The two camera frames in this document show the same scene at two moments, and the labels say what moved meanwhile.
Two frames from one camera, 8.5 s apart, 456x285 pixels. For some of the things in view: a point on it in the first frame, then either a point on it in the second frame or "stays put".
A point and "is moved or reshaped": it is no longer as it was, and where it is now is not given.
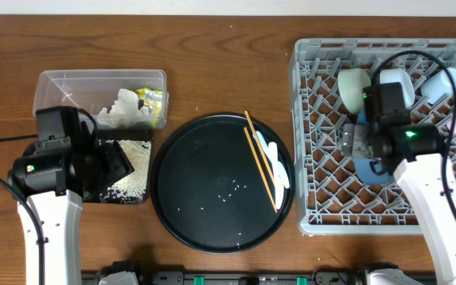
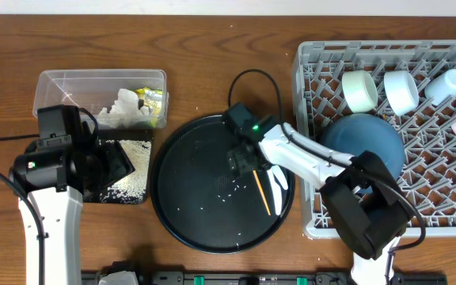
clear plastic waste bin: (117, 98) stays put
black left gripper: (121, 165) stays put
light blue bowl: (396, 75) stays put
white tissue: (124, 111) stays put
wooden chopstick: (251, 143) is moved or reshaped
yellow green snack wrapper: (153, 99) stays put
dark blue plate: (371, 171) is moved or reshaped
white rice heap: (131, 188) stays put
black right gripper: (355, 139) → (238, 161)
